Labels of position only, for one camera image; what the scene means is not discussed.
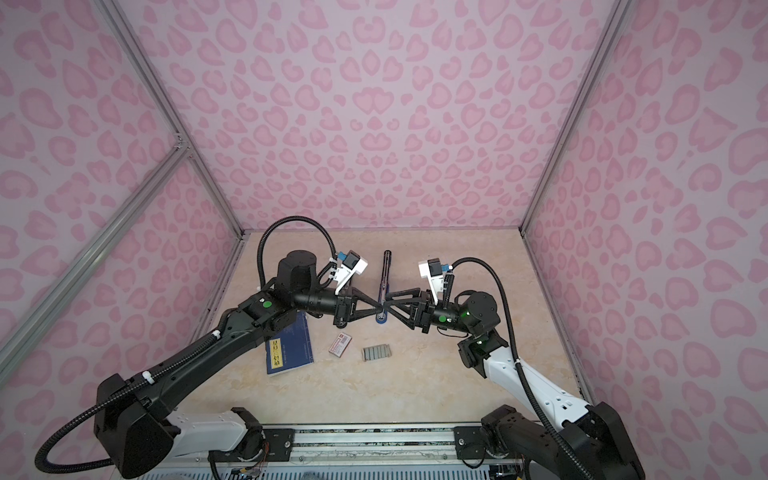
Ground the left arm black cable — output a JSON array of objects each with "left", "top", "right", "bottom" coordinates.
[{"left": 34, "top": 215, "right": 338, "bottom": 475}]

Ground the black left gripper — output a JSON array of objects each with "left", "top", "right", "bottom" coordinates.
[{"left": 295, "top": 282, "right": 385, "bottom": 327}]

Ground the aluminium diagonal frame bar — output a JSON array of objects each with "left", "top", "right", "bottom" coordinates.
[{"left": 1, "top": 141, "right": 189, "bottom": 385}]

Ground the red white staple box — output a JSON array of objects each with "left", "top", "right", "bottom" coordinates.
[{"left": 328, "top": 332, "right": 352, "bottom": 358}]

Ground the aluminium front rail frame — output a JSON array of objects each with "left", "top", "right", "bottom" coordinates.
[{"left": 110, "top": 419, "right": 640, "bottom": 480}]

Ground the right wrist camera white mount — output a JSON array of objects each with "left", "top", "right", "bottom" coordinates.
[{"left": 418, "top": 258, "right": 453, "bottom": 305}]

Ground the blue notebook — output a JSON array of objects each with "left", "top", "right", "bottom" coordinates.
[{"left": 265, "top": 312, "right": 314, "bottom": 375}]

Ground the aluminium corner frame post left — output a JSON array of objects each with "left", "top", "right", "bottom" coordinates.
[{"left": 93, "top": 0, "right": 245, "bottom": 239}]

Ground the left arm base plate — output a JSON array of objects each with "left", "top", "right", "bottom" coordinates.
[{"left": 209, "top": 428, "right": 296, "bottom": 463}]

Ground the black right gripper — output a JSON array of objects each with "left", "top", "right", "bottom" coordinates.
[{"left": 387, "top": 290, "right": 477, "bottom": 339}]

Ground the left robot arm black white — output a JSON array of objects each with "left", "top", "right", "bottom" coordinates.
[{"left": 94, "top": 250, "right": 381, "bottom": 479}]

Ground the blue stapler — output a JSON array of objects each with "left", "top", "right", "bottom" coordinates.
[{"left": 375, "top": 249, "right": 392, "bottom": 325}]

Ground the aluminium corner frame post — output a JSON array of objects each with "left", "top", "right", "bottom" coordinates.
[
  {"left": 93, "top": 0, "right": 245, "bottom": 239},
  {"left": 519, "top": 0, "right": 636, "bottom": 238}
]

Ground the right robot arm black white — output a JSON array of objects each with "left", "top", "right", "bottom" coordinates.
[{"left": 384, "top": 288, "right": 646, "bottom": 479}]

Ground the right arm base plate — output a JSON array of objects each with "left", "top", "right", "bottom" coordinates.
[{"left": 452, "top": 424, "right": 518, "bottom": 463}]

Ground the aluminium corner frame post right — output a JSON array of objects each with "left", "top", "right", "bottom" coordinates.
[{"left": 519, "top": 0, "right": 636, "bottom": 238}]

